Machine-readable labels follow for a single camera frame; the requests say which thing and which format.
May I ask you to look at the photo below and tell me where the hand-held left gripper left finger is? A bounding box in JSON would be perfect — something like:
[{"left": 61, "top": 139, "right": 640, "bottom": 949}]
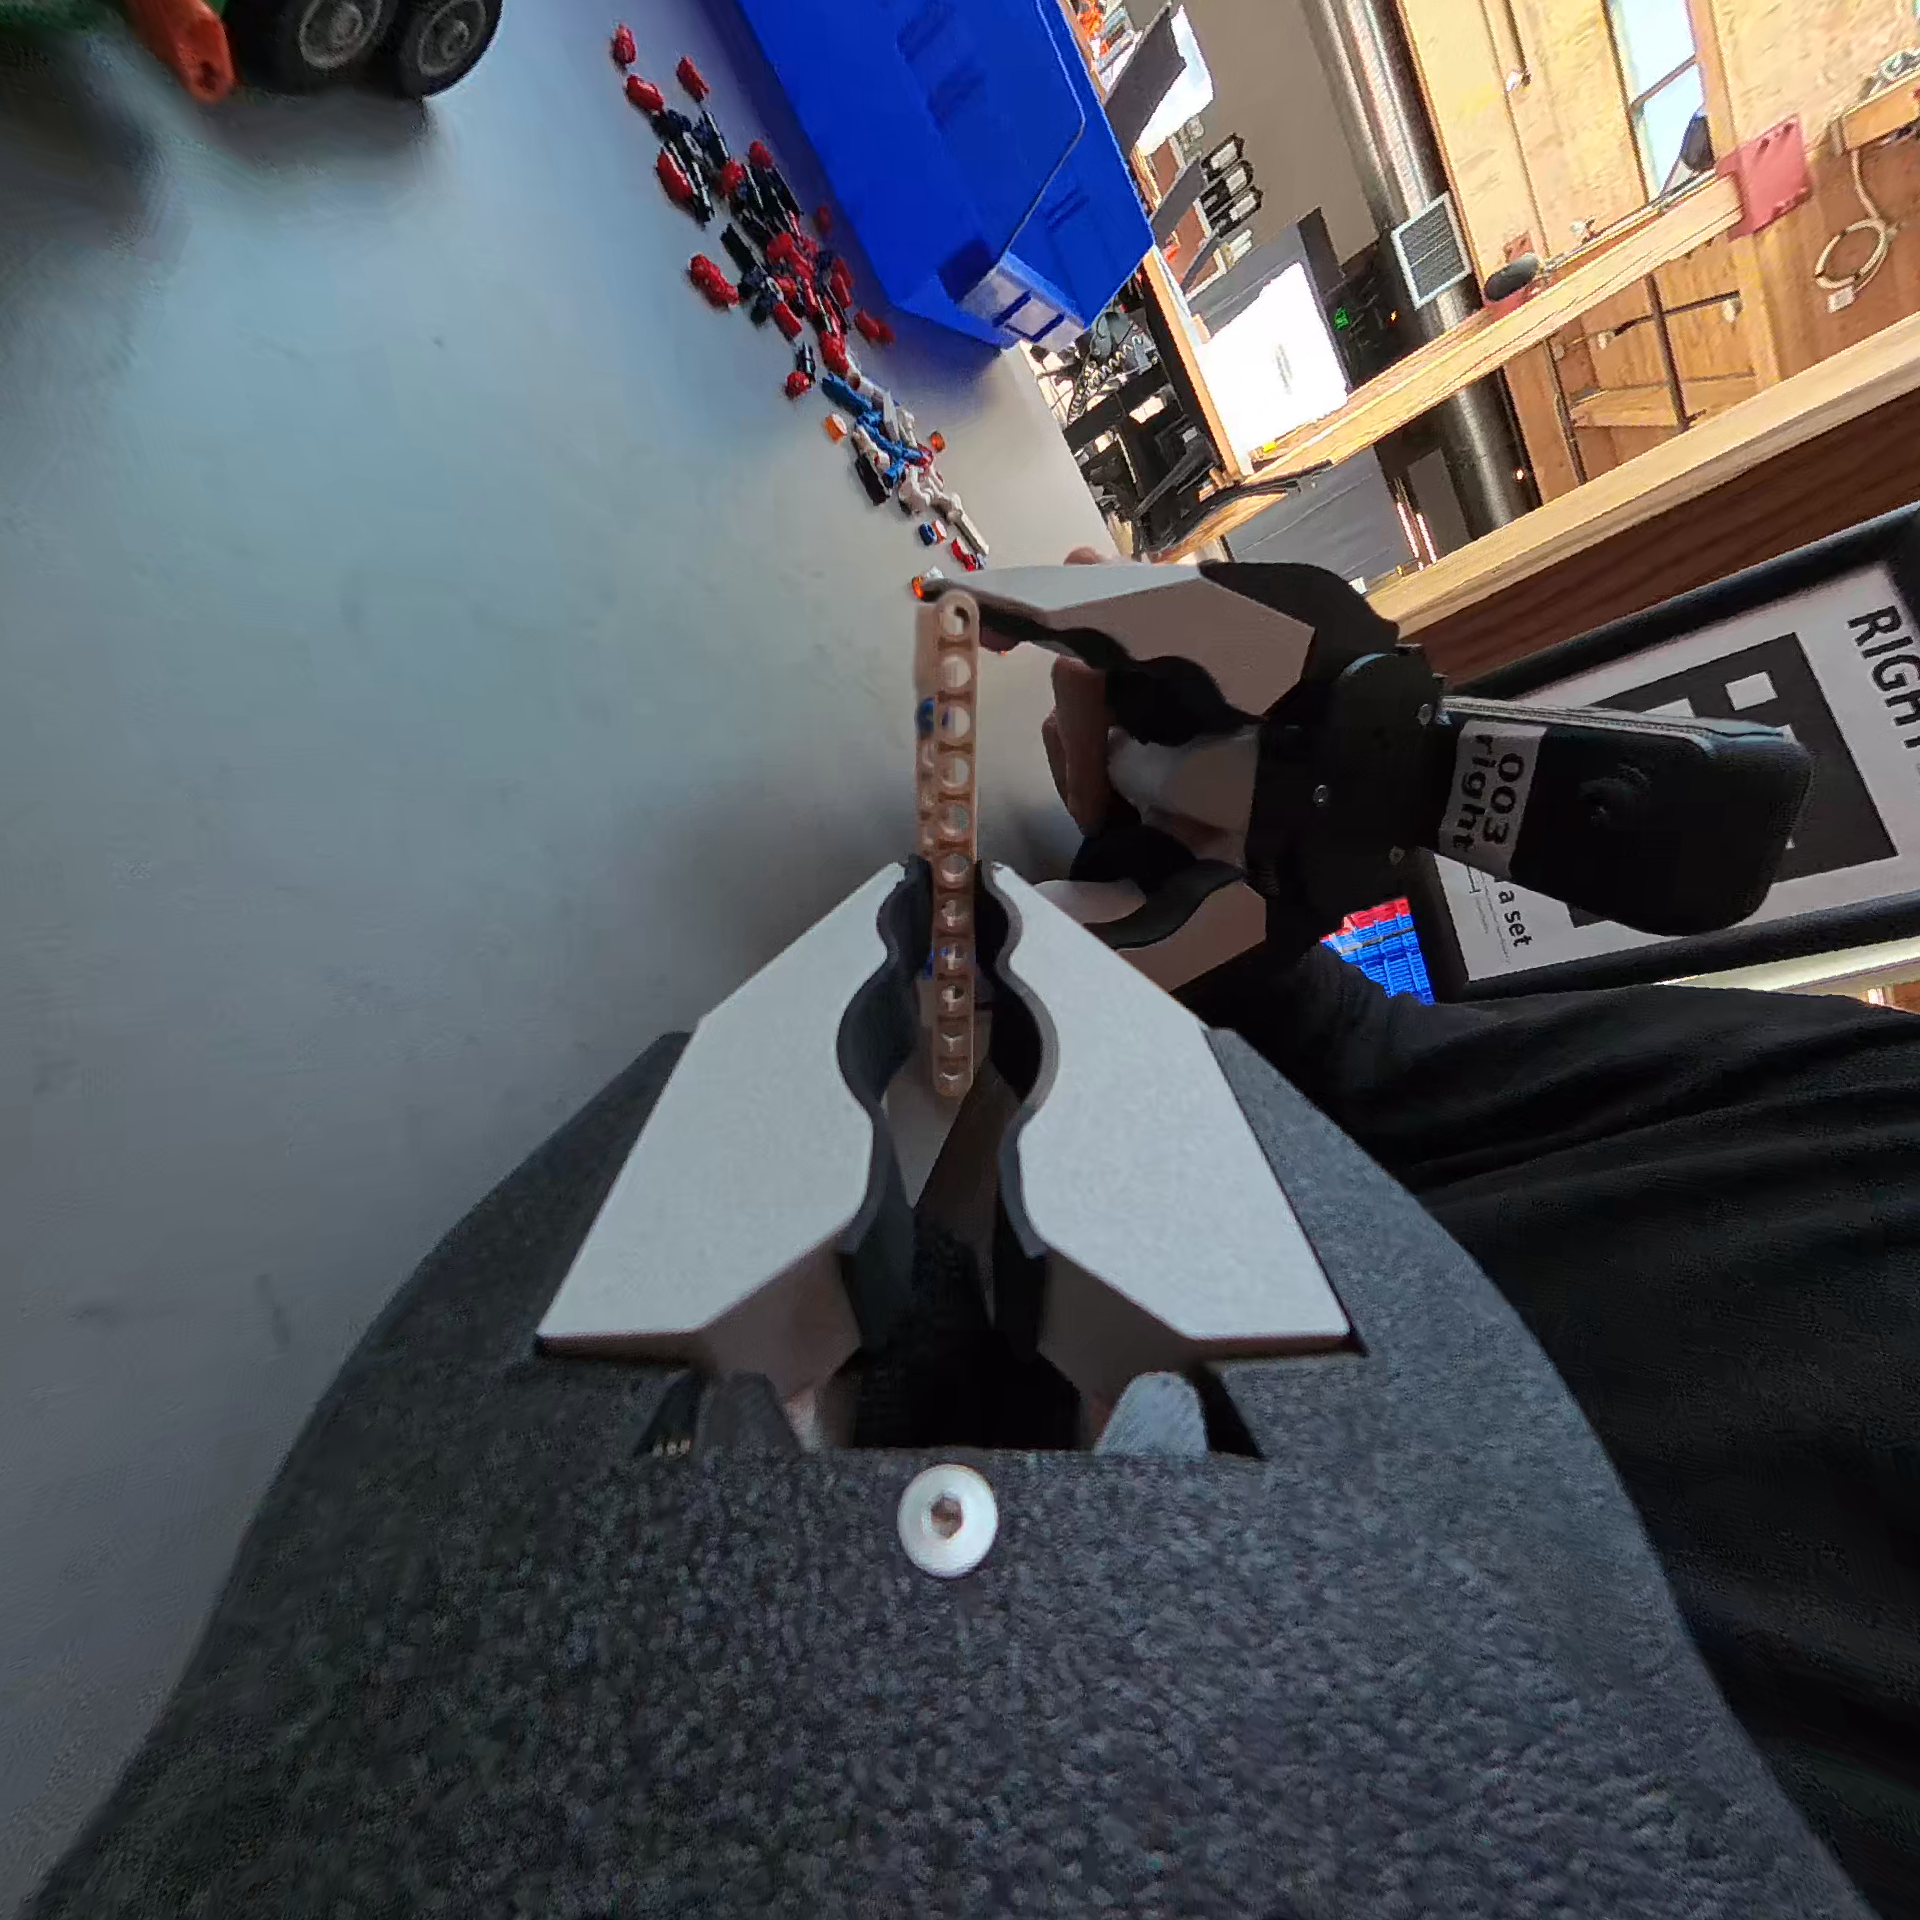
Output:
[{"left": 534, "top": 861, "right": 922, "bottom": 1445}]

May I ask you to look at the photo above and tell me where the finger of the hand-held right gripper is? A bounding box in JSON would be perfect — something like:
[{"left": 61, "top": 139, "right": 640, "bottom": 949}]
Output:
[
  {"left": 1031, "top": 822, "right": 1277, "bottom": 994},
  {"left": 922, "top": 559, "right": 1320, "bottom": 744}
]

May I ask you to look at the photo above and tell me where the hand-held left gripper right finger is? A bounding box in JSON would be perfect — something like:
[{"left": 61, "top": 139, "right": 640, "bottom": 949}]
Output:
[{"left": 980, "top": 864, "right": 1359, "bottom": 1452}]

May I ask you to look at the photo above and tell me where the tan lego beam with holes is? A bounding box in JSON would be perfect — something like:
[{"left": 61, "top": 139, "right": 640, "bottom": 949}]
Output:
[{"left": 912, "top": 584, "right": 1004, "bottom": 1096}]

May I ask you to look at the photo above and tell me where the person's right forearm black sleeve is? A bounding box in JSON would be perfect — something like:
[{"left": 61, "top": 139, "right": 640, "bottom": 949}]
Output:
[{"left": 1190, "top": 943, "right": 1920, "bottom": 1920}]

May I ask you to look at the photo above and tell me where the pile of small lego pieces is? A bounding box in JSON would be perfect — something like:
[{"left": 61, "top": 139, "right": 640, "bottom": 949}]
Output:
[{"left": 607, "top": 23, "right": 994, "bottom": 574}]

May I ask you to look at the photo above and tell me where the lego truck model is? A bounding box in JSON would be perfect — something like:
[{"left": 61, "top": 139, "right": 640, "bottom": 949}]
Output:
[{"left": 117, "top": 0, "right": 506, "bottom": 104}]

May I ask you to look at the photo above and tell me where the person's right hand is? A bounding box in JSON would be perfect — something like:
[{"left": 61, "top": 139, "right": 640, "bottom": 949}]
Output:
[{"left": 1042, "top": 544, "right": 1264, "bottom": 875}]

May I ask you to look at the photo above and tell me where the dark flat panel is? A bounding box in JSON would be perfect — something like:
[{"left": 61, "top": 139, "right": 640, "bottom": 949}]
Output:
[{"left": 1240, "top": 448, "right": 1424, "bottom": 590}]

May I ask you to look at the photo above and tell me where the stack of blue crates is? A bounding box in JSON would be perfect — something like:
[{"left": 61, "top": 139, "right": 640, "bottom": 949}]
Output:
[{"left": 1319, "top": 895, "right": 1437, "bottom": 1000}]

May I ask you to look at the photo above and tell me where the white monitor screen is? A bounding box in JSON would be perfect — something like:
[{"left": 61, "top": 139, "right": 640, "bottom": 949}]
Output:
[{"left": 1182, "top": 251, "right": 1356, "bottom": 470}]

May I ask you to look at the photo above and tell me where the black round pillar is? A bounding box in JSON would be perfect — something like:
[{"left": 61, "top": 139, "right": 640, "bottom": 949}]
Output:
[{"left": 1327, "top": 0, "right": 1539, "bottom": 534}]

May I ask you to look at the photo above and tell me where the white vent grille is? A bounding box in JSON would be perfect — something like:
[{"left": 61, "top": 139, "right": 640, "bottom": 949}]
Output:
[{"left": 1387, "top": 192, "right": 1468, "bottom": 311}]

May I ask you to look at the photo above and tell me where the blue plastic storage bin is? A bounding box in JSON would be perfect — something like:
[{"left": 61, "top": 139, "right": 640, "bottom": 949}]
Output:
[{"left": 731, "top": 0, "right": 1159, "bottom": 350}]

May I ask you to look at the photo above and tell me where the red wall bracket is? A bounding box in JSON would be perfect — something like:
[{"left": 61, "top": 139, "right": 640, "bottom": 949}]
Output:
[{"left": 1714, "top": 117, "right": 1820, "bottom": 243}]

